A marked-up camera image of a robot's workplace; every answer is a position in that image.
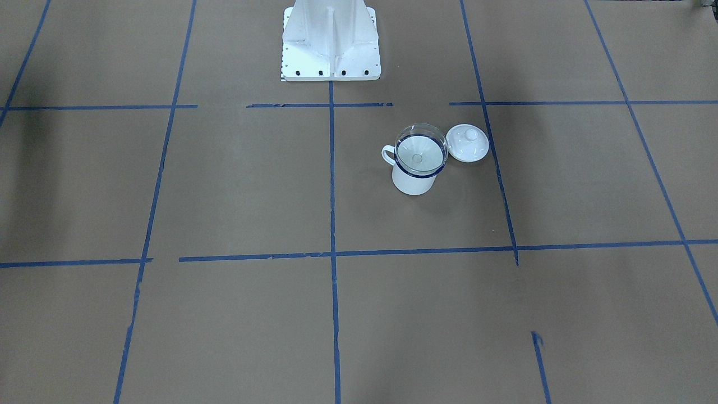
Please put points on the white enamel mug blue rim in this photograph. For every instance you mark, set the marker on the white enamel mug blue rim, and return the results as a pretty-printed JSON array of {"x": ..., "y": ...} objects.
[{"x": 409, "y": 185}]

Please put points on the white ceramic lid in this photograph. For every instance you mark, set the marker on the white ceramic lid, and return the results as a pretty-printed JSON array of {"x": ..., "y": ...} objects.
[{"x": 467, "y": 143}]

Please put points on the clear glass funnel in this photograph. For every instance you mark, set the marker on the clear glass funnel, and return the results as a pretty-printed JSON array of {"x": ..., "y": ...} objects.
[{"x": 421, "y": 150}]

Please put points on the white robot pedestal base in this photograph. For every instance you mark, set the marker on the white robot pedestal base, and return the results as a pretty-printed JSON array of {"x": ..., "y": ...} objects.
[{"x": 330, "y": 40}]

